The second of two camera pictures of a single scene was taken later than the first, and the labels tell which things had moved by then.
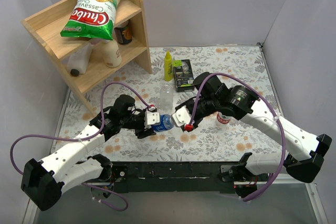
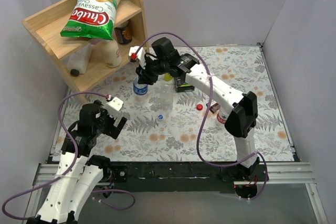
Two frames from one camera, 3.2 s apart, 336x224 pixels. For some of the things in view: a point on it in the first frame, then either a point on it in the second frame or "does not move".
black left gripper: (143, 128) → (113, 126)
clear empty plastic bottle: (166, 100) does not move
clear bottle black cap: (77, 62) does not move
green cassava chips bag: (93, 15) does not move
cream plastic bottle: (111, 53) does not move
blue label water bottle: (166, 124) → (139, 89)
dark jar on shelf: (123, 33) does not move
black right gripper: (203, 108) → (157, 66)
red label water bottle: (222, 118) does not move
